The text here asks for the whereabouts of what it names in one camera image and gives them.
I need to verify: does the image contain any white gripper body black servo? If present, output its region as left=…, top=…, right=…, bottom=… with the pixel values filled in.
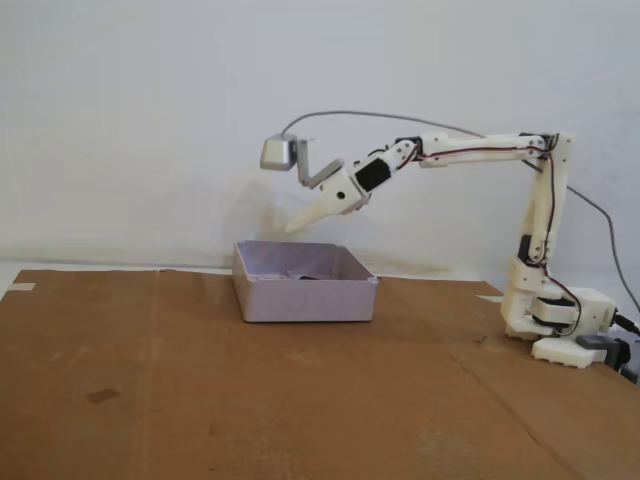
left=319, top=154, right=396, bottom=217

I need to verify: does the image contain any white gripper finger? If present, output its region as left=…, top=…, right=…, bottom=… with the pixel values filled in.
left=283, top=199, right=346, bottom=235

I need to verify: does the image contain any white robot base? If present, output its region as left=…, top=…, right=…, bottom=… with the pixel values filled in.
left=529, top=285, right=617, bottom=372

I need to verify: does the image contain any grey plastic box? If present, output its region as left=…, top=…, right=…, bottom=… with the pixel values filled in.
left=232, top=239, right=379, bottom=325

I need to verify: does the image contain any brown cardboard sheet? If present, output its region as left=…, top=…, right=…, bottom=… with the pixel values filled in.
left=0, top=268, right=640, bottom=480

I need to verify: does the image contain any grey black table clamp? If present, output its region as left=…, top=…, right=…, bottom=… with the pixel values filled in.
left=574, top=334, right=640, bottom=386

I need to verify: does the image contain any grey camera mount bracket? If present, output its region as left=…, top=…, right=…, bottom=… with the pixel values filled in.
left=287, top=135, right=347, bottom=192

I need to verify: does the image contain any grey camera cable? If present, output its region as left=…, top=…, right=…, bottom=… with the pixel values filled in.
left=280, top=109, right=640, bottom=307

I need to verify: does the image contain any black power cable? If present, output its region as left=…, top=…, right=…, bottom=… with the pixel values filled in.
left=612, top=309, right=640, bottom=337

